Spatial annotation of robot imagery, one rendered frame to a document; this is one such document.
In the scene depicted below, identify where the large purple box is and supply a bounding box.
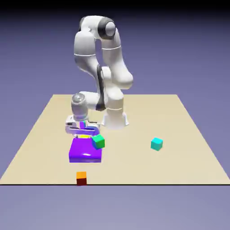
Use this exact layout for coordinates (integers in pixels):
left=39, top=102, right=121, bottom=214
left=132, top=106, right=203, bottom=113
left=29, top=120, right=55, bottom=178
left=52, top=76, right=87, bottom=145
left=69, top=137, right=102, bottom=164

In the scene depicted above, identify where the small cyan cube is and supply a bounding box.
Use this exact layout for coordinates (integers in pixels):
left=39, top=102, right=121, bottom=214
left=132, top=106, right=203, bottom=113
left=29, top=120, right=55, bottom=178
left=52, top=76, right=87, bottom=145
left=150, top=137, right=164, bottom=151

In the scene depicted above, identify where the small green cube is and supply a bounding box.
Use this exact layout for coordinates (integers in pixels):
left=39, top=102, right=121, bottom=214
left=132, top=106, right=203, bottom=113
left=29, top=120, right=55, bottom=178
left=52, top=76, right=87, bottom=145
left=91, top=134, right=106, bottom=150

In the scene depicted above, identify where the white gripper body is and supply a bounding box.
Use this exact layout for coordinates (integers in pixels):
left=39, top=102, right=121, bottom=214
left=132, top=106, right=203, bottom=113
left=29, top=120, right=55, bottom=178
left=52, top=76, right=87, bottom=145
left=65, top=124, right=101, bottom=138

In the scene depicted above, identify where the small orange cube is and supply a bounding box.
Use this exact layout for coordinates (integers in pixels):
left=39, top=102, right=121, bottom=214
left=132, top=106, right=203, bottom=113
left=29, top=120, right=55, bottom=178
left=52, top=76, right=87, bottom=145
left=76, top=171, right=88, bottom=186

